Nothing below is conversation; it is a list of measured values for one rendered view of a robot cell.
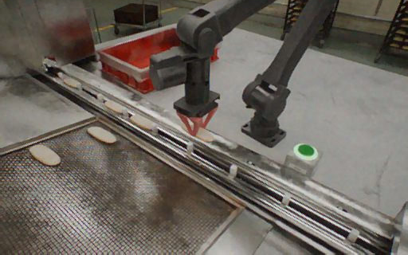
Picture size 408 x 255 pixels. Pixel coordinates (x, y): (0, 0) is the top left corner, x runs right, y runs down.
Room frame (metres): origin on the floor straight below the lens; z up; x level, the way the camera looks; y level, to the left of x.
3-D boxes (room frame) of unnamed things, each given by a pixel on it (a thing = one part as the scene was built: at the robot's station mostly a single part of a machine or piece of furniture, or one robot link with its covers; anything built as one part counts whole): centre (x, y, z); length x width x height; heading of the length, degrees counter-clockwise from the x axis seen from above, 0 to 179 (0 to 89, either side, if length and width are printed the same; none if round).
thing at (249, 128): (0.64, -0.20, 0.86); 0.12 x 0.09 x 0.08; 44
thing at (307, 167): (0.47, -0.26, 0.84); 0.08 x 0.08 x 0.11; 52
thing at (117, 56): (1.15, 0.18, 0.87); 0.49 x 0.34 x 0.10; 138
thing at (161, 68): (0.50, 0.04, 1.13); 0.11 x 0.09 x 0.12; 121
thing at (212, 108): (0.53, 0.00, 0.97); 0.07 x 0.07 x 0.09; 52
